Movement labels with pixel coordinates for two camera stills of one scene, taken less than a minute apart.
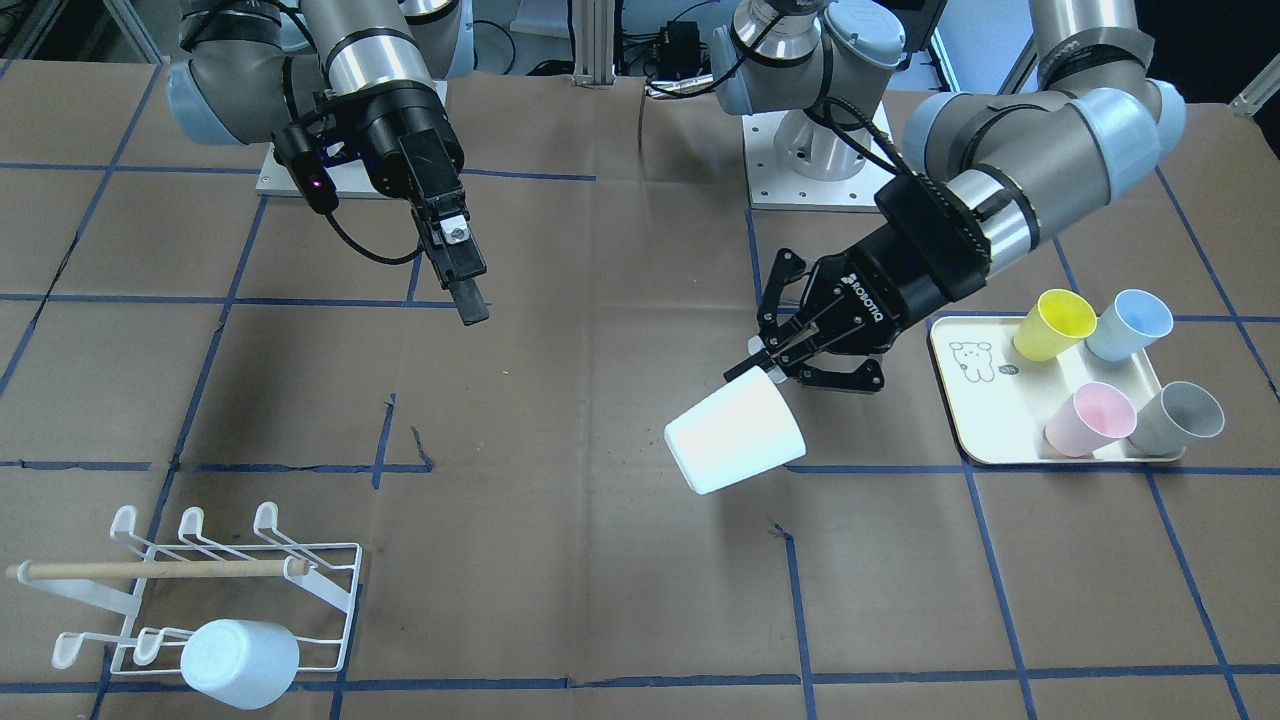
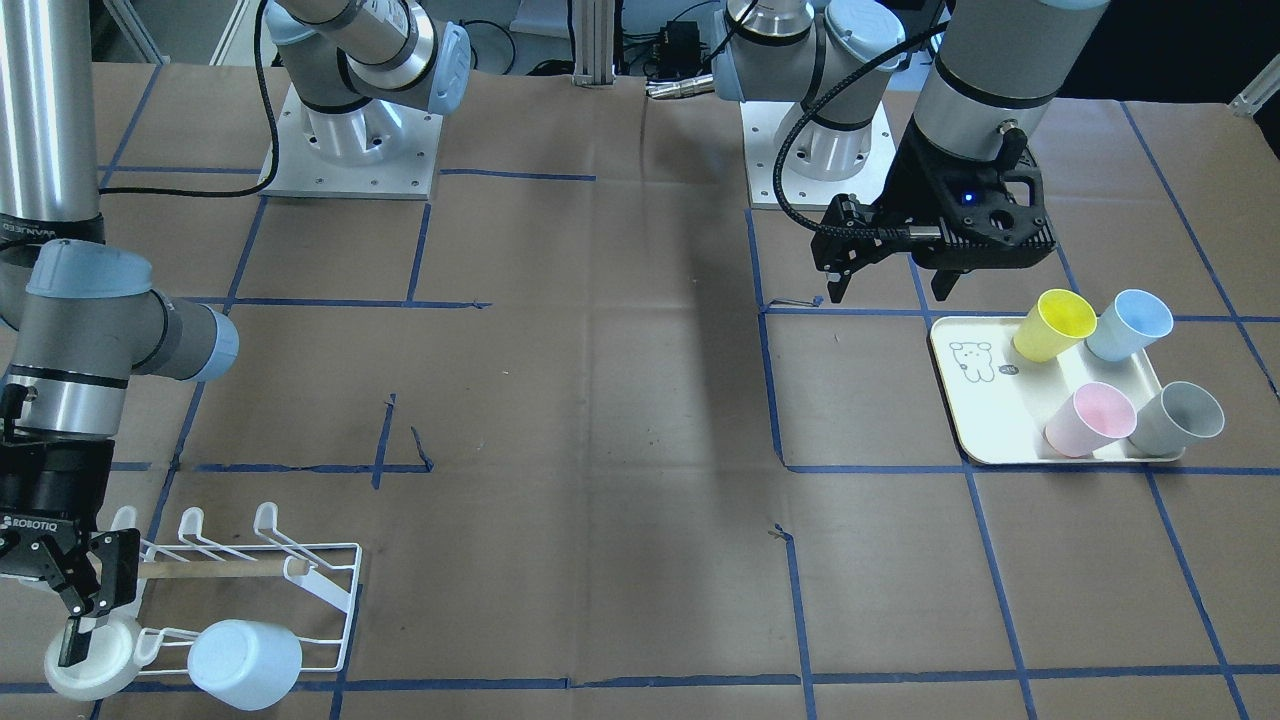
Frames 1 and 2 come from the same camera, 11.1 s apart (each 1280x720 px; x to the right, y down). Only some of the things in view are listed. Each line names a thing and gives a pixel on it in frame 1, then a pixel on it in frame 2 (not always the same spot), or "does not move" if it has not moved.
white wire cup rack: (157, 614) does not move
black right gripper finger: (469, 301) to (75, 644)
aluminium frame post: (593, 26) does not move
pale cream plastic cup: (746, 429) to (118, 648)
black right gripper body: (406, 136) to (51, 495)
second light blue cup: (1130, 324) does not move
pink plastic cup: (1097, 416) does not move
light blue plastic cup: (247, 665) does not move
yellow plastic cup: (1055, 320) does not move
